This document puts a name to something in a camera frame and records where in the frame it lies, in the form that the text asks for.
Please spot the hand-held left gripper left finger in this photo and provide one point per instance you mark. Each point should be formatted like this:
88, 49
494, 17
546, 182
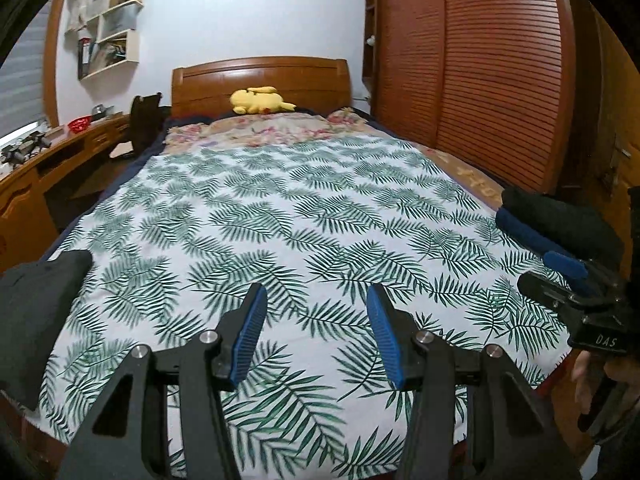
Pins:
247, 330

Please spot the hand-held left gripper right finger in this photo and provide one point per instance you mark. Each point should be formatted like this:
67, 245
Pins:
385, 335

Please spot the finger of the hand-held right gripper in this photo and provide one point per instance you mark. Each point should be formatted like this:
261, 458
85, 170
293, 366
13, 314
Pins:
545, 286
565, 265

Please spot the black buttoned coat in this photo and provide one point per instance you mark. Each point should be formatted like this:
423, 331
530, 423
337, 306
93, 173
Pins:
565, 220

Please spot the person's right forearm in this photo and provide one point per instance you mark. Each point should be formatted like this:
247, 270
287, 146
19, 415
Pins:
620, 450

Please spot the person's right hand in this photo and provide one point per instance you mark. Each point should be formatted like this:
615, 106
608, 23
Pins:
583, 380

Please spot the folded navy garment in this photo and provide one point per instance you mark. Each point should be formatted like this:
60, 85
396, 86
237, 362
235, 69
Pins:
520, 232

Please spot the leaf print bedsheet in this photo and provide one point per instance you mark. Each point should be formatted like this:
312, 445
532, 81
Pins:
300, 235

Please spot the wooden door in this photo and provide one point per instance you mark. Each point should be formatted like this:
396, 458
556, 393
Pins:
617, 150

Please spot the brown patterned bed mat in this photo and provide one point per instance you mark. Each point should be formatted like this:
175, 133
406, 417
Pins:
465, 172

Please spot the floral pillow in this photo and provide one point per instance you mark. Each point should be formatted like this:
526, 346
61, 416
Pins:
270, 130

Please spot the navy bed sheet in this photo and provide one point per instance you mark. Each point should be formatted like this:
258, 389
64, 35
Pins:
142, 157

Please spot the wooden slatted wardrobe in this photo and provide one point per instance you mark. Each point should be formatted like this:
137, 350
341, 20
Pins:
480, 70

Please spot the folded dark grey garment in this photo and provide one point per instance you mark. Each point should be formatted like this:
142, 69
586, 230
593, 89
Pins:
35, 320

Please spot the yellow plush toy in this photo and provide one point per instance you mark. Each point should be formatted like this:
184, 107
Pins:
260, 101

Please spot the dark wooden chair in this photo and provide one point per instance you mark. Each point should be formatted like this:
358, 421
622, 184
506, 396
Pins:
145, 120

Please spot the wooden bed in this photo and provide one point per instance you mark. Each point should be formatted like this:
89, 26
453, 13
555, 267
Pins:
260, 77

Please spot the wooden desk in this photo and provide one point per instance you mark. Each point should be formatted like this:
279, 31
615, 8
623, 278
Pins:
60, 155

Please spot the grey metal pot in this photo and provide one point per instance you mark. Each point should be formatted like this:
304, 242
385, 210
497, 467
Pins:
102, 111

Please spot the red basket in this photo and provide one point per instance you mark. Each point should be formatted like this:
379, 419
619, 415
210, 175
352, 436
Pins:
80, 125

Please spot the black tools on desk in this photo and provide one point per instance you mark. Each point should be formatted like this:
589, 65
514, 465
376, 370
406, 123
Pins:
25, 146

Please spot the black binder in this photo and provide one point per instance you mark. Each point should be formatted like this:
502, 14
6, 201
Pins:
83, 57

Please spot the grey window blind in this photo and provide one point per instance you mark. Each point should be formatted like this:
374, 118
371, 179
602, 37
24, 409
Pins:
20, 85

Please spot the beige hanging ornament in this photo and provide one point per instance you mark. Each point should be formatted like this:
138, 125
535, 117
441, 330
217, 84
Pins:
82, 2

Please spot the white wall shelf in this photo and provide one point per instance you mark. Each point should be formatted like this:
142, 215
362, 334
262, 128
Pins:
117, 30

